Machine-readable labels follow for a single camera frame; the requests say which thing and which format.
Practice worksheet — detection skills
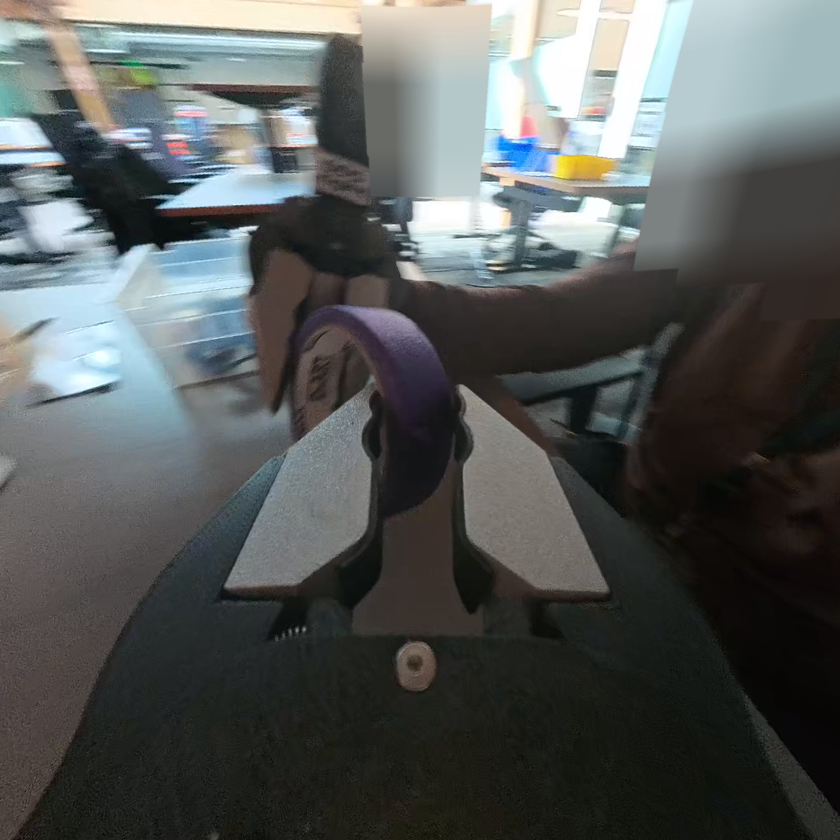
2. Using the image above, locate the blue storage bin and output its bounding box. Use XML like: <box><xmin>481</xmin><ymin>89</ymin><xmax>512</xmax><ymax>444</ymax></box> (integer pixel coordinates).
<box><xmin>493</xmin><ymin>133</ymin><xmax>560</xmax><ymax>166</ymax></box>

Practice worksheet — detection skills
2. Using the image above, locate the clear plastic bin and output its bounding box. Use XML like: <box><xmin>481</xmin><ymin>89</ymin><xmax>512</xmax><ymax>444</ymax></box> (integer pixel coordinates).
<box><xmin>104</xmin><ymin>236</ymin><xmax>265</xmax><ymax>389</ymax></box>

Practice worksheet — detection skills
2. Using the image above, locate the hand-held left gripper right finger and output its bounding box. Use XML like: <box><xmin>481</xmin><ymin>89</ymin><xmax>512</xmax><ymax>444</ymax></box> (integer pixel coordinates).
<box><xmin>451</xmin><ymin>385</ymin><xmax>611</xmax><ymax>613</ymax></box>

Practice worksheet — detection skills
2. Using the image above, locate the dark office table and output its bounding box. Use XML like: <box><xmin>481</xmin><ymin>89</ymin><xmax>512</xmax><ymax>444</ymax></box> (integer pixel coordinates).
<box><xmin>156</xmin><ymin>172</ymin><xmax>317</xmax><ymax>223</ymax></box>

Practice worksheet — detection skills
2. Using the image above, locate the wooden top office table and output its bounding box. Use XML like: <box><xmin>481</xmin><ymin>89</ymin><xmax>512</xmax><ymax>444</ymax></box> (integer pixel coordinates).
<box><xmin>481</xmin><ymin>164</ymin><xmax>652</xmax><ymax>271</ymax></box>

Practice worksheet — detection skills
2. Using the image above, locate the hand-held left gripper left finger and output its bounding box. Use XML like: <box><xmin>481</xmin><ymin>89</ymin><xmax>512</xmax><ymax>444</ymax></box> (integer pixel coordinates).
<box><xmin>223</xmin><ymin>387</ymin><xmax>385</xmax><ymax>608</ymax></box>

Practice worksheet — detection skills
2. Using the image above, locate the purple tape roll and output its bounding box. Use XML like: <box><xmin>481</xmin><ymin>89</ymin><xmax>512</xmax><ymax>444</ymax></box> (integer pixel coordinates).
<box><xmin>289</xmin><ymin>305</ymin><xmax>462</xmax><ymax>521</ymax></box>

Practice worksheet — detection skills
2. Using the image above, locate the silver foil sheet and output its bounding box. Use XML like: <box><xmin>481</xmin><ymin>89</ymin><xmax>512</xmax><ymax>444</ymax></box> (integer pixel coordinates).
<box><xmin>28</xmin><ymin>341</ymin><xmax>127</xmax><ymax>403</ymax></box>

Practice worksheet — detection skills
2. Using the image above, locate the black mesh chair seat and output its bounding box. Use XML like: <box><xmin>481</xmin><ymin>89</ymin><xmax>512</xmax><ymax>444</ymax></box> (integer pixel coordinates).
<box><xmin>504</xmin><ymin>357</ymin><xmax>649</xmax><ymax>398</ymax></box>

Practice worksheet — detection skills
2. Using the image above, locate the yellow storage bin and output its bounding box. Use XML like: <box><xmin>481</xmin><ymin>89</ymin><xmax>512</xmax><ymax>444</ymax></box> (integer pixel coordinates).
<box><xmin>553</xmin><ymin>153</ymin><xmax>616</xmax><ymax>180</ymax></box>

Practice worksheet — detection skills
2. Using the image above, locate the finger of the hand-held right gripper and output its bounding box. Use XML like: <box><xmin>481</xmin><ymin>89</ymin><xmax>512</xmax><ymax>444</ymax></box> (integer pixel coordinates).
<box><xmin>251</xmin><ymin>251</ymin><xmax>315</xmax><ymax>416</ymax></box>
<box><xmin>341</xmin><ymin>274</ymin><xmax>389</xmax><ymax>312</ymax></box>

